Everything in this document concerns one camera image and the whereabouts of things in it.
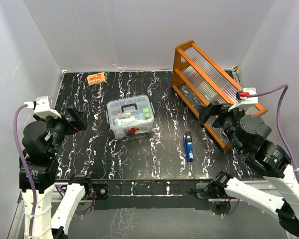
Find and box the clear box lid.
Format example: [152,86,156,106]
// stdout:
[106,95,154,115]

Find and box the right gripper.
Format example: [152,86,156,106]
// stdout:
[197,101,246,154]

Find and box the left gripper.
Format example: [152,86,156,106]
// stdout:
[35,105,87,156]

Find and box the blue thermometer case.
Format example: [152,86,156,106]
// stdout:
[183,131,194,163]

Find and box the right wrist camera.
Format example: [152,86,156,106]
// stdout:
[228,88,258,112]

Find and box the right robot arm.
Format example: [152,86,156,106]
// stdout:
[198,101,299,238]

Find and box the green small box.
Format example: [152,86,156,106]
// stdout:
[143,108,151,119]

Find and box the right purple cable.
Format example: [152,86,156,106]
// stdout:
[221,84,299,217]

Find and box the clear first aid box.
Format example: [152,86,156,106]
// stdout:
[106,111,154,139]

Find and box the orange pill blister pack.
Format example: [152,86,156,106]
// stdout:
[87,72,106,86]

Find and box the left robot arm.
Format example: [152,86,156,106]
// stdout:
[16,106,93,239]

